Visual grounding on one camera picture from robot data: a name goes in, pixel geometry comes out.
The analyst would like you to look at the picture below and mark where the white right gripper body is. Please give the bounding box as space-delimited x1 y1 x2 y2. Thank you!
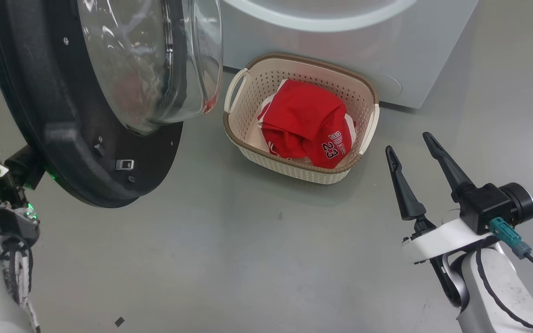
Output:
402 218 498 265

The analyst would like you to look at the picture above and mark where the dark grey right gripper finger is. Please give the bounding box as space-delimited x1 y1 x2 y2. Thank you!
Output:
385 146 436 232
422 132 476 203

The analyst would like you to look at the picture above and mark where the black washing machine door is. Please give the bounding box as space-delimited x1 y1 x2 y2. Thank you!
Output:
0 0 224 209

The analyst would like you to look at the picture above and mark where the red white basketball jersey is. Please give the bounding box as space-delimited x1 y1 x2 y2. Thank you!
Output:
256 79 357 169

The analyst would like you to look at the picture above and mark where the cream perforated basket brown rim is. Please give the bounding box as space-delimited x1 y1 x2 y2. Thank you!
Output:
223 53 381 185

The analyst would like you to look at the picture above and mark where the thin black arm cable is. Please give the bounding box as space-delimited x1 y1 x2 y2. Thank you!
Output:
475 243 533 333

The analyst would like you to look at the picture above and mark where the black cable teal connector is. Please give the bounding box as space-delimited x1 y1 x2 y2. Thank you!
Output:
489 217 533 283

